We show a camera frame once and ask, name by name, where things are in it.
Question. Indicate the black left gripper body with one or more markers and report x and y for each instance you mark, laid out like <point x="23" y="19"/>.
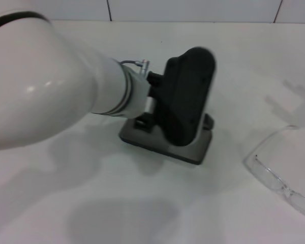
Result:
<point x="148" y="119"/>

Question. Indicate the black glasses case grey lining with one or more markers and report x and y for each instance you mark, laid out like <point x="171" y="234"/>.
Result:
<point x="188" y="152"/>

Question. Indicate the clear transparent glasses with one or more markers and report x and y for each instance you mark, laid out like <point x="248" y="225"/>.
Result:
<point x="274" y="178"/>

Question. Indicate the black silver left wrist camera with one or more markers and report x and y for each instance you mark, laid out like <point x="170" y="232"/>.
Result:
<point x="188" y="96"/>

